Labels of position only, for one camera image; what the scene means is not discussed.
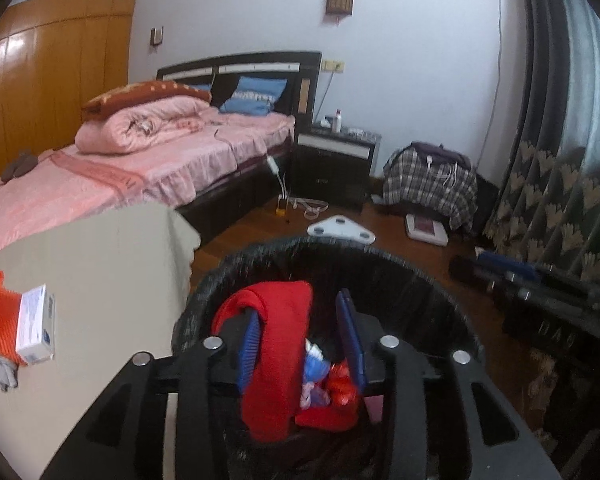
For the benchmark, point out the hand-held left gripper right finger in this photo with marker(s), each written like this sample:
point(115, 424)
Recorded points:
point(352, 345)

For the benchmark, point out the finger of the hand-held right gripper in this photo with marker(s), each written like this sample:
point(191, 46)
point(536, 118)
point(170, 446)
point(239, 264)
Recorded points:
point(505, 262)
point(467, 269)

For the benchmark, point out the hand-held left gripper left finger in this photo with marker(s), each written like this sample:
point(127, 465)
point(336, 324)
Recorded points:
point(246, 360)

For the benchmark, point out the red plastic bag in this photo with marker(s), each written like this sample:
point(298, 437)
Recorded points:
point(340, 385)

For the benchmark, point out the blue plastic bag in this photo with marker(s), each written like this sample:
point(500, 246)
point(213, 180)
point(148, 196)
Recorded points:
point(312, 375)

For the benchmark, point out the black lined trash bin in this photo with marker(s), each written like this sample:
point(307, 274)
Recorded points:
point(290, 265)

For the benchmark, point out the white cardboard box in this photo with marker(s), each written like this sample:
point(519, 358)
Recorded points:
point(32, 320)

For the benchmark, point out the orange spiked silicone mat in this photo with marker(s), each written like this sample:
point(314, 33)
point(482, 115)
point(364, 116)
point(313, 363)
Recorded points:
point(0, 320)

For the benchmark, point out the white flat box red print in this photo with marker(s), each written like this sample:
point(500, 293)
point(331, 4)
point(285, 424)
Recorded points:
point(426, 229)

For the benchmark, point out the dark patterned curtain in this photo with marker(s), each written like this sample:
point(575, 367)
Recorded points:
point(555, 185)

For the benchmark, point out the plaid cloth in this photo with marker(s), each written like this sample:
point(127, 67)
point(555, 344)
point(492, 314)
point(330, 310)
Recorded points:
point(420, 185)

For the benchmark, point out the white triangular plate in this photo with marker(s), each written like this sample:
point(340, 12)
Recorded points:
point(340, 227)

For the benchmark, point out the dark purple garment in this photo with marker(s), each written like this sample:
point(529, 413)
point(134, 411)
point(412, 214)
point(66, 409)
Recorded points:
point(445, 152)

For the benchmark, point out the yellow power strip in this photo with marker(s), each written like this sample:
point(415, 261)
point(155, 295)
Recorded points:
point(282, 206)

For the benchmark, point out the black and white nightstand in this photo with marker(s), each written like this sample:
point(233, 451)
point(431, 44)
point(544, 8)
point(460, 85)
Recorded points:
point(325, 175)

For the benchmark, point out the white power adapters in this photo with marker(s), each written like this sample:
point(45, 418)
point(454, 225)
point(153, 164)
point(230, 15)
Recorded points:
point(362, 134)

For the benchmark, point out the white bottle with dark cap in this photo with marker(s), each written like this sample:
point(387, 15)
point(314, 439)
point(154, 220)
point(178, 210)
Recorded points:
point(338, 121)

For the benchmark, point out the pink bed sheet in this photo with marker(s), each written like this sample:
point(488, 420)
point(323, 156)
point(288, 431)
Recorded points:
point(80, 185)

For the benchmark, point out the grey cloth scrap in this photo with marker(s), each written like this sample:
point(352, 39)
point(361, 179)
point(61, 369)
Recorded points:
point(5, 375)

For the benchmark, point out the dark wooden bed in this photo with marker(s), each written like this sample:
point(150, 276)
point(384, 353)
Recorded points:
point(292, 95)

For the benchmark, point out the pink folded quilt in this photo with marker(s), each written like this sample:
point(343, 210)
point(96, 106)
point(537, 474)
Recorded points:
point(130, 130)

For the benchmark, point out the large blue pillow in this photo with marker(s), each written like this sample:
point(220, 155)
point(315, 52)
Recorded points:
point(255, 87)

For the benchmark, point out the small blue pillow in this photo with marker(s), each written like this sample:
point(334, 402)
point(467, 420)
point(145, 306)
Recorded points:
point(202, 86)

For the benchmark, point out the red-brown folded blanket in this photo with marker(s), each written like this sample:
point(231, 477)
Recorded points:
point(140, 92)

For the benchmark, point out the wooden wardrobe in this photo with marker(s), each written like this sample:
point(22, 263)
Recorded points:
point(55, 70)

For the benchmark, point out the wall power outlet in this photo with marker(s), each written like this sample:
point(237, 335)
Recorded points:
point(332, 65)

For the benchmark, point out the brown wall lamp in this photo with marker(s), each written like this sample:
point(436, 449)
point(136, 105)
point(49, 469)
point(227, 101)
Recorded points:
point(340, 1)

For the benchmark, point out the small dark wall device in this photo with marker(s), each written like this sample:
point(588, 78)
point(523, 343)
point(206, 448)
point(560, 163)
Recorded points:
point(156, 36)

